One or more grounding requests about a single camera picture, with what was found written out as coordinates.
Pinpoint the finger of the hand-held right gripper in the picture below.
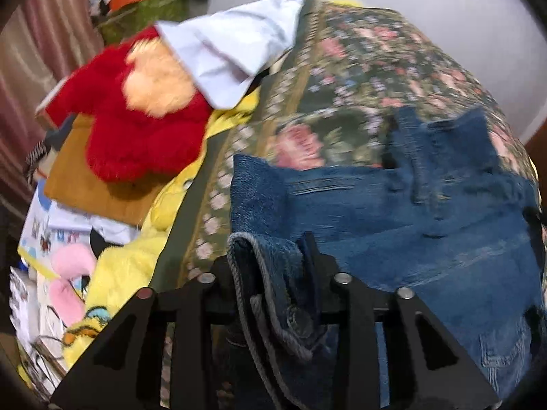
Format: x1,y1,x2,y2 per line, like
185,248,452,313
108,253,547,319
523,207,547,266

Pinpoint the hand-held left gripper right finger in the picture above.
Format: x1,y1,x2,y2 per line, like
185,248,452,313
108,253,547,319
298,232,502,410

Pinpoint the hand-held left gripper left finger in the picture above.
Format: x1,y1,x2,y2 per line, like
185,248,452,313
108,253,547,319
49,255,242,410

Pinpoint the blue denim jacket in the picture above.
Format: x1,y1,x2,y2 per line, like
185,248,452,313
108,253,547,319
226,105,546,410

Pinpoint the yellow fuzzy blanket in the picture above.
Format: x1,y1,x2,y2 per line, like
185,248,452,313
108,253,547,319
62,90,262,369

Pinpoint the red plush toy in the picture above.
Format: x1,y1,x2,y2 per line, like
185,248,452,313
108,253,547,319
45,26,215,183

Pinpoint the brown wooden board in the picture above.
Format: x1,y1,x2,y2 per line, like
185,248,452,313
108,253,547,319
43,113,168,228

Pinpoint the green floral blanket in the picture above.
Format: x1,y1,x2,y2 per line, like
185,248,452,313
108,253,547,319
151,0,547,292

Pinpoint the stack of books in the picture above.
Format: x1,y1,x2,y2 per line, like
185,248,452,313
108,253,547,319
17,179,143,275

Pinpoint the white cloth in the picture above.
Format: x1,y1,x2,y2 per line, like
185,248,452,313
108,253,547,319
156,0,307,110

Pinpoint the green patterned box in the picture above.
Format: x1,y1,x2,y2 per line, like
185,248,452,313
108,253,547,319
95,0,191,46

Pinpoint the striped red brown curtain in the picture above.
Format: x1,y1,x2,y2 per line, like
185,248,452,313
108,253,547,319
0,0,106,206

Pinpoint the striped black white cord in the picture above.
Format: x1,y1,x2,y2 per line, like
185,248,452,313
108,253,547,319
26,140,54,185

